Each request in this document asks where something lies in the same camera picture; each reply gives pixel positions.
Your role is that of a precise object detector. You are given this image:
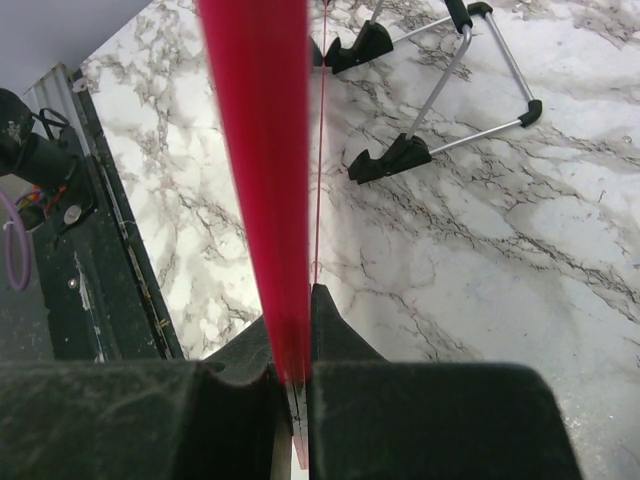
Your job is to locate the aluminium side rail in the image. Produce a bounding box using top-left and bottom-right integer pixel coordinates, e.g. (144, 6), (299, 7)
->
(21, 62), (88, 113)

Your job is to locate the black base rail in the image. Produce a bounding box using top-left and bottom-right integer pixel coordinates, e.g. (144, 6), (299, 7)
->
(33, 89), (183, 362)

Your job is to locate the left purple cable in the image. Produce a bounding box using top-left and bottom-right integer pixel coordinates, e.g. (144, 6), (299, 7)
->
(0, 189), (32, 292)

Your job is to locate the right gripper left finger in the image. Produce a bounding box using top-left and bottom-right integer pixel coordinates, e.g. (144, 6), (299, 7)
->
(1, 320), (280, 479)

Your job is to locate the pink framed whiteboard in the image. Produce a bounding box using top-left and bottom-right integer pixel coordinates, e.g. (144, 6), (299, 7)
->
(198, 1), (312, 469)

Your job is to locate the wire whiteboard stand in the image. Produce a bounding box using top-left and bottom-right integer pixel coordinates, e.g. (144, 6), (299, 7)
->
(312, 1), (543, 185)

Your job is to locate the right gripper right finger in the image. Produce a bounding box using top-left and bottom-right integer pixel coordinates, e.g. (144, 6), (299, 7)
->
(307, 284), (581, 479)

